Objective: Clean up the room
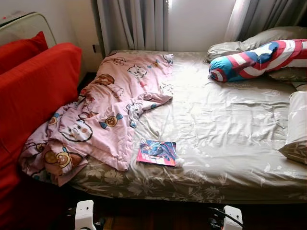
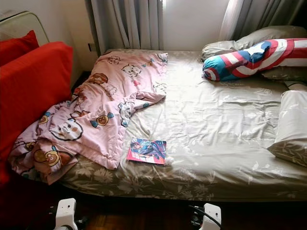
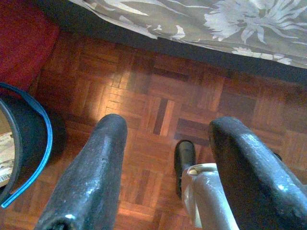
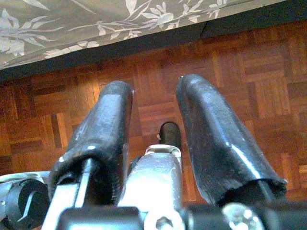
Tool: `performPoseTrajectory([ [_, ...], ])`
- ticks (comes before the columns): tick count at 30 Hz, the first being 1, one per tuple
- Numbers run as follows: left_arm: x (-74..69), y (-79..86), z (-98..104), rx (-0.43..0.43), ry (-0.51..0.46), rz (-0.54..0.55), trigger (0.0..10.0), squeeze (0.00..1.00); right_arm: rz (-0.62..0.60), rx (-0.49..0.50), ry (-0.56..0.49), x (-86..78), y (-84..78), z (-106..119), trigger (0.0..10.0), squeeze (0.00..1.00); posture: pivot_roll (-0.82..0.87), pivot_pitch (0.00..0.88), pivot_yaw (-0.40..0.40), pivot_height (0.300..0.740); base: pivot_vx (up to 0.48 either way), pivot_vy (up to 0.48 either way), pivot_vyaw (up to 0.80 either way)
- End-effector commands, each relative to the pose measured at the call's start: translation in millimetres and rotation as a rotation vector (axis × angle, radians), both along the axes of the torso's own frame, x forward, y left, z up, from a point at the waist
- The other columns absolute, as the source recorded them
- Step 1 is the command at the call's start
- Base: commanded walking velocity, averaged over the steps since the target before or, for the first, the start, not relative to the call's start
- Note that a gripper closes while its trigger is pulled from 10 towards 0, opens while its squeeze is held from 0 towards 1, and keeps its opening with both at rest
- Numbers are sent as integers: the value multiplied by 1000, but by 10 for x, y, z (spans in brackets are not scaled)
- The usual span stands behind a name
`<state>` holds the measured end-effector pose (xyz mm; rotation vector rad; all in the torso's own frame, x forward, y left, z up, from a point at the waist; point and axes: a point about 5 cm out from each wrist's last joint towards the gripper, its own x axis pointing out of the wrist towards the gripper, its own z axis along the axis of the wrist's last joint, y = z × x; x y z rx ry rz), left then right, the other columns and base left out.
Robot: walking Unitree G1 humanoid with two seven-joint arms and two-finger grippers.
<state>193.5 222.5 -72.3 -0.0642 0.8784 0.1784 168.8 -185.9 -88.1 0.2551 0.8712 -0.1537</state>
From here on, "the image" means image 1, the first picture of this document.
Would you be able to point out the colourful comic book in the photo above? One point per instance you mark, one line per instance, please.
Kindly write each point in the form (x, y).
(157, 152)

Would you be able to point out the white crumpled tissue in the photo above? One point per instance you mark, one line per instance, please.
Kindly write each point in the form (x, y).
(180, 162)

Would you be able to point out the bed with grey floral sheet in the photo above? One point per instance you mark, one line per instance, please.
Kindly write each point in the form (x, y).
(216, 124)

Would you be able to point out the folded grey floral duvet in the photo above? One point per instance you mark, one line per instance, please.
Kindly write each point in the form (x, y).
(297, 124)

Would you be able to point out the pink cartoon blanket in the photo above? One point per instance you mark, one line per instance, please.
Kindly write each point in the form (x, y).
(110, 96)

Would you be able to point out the large red cushion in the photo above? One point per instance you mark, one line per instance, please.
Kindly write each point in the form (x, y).
(33, 96)

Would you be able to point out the small grey roll pillow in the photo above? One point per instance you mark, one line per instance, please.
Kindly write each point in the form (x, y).
(300, 86)

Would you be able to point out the grey floral pillow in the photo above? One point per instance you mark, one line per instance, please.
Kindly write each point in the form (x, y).
(290, 74)
(268, 38)

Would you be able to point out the red white blue bolster pillow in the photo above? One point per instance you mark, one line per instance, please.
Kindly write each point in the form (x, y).
(254, 60)

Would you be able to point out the small red cushion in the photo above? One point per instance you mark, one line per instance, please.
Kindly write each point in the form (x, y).
(21, 50)

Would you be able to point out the grey curtain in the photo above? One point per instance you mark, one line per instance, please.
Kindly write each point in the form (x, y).
(268, 14)
(129, 24)

